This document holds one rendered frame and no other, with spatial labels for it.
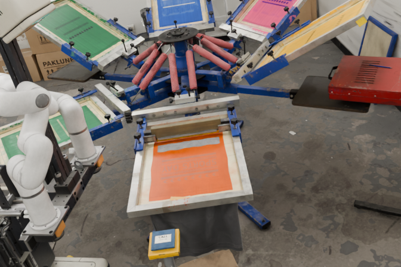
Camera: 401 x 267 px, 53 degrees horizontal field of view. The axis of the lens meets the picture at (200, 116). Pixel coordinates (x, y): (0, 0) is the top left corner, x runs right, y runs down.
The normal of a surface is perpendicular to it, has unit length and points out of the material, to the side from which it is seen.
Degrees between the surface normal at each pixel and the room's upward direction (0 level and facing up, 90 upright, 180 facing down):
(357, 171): 0
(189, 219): 93
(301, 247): 0
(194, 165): 0
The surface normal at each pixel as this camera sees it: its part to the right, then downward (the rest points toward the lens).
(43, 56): 0.01, 0.49
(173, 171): -0.15, -0.85
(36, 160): 0.57, 0.22
